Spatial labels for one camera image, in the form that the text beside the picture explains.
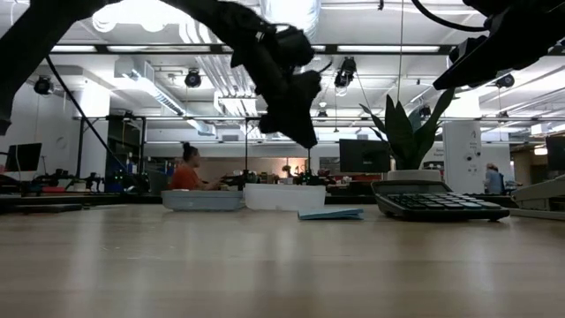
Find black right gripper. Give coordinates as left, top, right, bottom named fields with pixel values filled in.
left=432, top=2, right=565, bottom=92

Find white pillar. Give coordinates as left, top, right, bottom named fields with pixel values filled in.
left=442, top=121, right=485, bottom=195

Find black calculator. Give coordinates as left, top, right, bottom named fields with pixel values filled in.
left=370, top=179, right=511, bottom=223

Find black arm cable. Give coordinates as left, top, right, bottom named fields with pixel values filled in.
left=410, top=0, right=489, bottom=34
left=45, top=56, right=132, bottom=180

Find black monitor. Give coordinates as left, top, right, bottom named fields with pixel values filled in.
left=546, top=135, right=565, bottom=172
left=4, top=142, right=43, bottom=173
left=338, top=139, right=392, bottom=174

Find grey translucent pencil case base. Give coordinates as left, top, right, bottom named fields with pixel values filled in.
left=161, top=189, right=246, bottom=212

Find black overhead frame beam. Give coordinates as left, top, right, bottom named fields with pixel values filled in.
left=50, top=42, right=460, bottom=56

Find black aluminium table frame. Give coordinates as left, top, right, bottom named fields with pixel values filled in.
left=0, top=193, right=517, bottom=216

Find grey stapler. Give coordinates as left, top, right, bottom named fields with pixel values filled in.
left=509, top=174, right=565, bottom=221

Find green artificial plant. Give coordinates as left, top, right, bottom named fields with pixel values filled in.
left=359, top=87, right=458, bottom=171

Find black hanging camera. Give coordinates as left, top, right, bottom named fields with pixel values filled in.
left=334, top=56, right=358, bottom=89

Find light blue sticky notes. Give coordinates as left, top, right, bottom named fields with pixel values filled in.
left=298, top=207, right=365, bottom=221

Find person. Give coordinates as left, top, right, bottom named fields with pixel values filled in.
left=483, top=163, right=507, bottom=195
left=169, top=141, right=222, bottom=192

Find black shelf rack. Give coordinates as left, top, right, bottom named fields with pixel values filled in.
left=104, top=115, right=147, bottom=193

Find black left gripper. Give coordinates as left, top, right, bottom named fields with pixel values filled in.
left=229, top=24, right=324, bottom=149

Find clear plastic case lid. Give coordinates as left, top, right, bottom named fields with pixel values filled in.
left=242, top=183, right=327, bottom=212

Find black ceiling camera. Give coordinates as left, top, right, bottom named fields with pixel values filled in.
left=184, top=68, right=203, bottom=89
left=33, top=74, right=54, bottom=96
left=493, top=73, right=516, bottom=89

